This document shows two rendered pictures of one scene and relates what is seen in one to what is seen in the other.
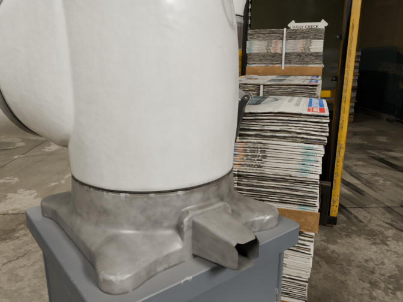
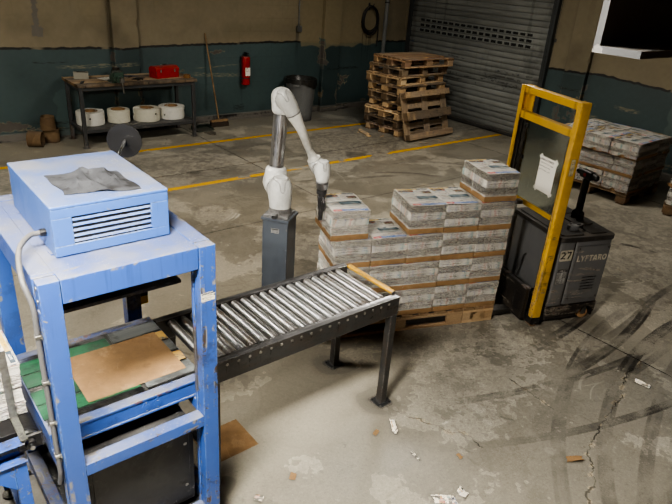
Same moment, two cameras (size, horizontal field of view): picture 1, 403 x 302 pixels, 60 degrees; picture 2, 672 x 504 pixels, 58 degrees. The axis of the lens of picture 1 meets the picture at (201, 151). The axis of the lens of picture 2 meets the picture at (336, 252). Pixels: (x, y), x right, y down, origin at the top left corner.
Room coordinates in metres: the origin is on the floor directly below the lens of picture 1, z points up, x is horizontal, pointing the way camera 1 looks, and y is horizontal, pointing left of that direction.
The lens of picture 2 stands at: (-1.78, -3.31, 2.58)
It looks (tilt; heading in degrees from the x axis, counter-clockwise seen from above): 25 degrees down; 52
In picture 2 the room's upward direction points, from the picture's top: 4 degrees clockwise
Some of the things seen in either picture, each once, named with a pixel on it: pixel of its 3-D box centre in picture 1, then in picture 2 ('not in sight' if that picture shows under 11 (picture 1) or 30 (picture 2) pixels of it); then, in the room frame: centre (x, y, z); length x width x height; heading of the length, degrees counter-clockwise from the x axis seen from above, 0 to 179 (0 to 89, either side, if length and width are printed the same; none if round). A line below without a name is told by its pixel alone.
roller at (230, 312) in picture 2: not in sight; (243, 324); (-0.41, -0.79, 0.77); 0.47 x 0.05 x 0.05; 93
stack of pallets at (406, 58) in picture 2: not in sight; (407, 92); (5.90, 4.76, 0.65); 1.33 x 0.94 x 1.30; 7
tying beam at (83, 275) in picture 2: not in sight; (91, 230); (-1.16, -0.82, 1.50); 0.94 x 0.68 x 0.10; 93
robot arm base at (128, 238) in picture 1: (165, 196); (279, 211); (0.31, 0.03, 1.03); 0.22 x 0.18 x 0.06; 38
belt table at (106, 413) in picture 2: not in sight; (107, 374); (-1.16, -0.82, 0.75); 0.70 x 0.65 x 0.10; 3
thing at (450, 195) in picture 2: (278, 77); (452, 195); (1.64, -0.36, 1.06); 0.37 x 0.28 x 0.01; 71
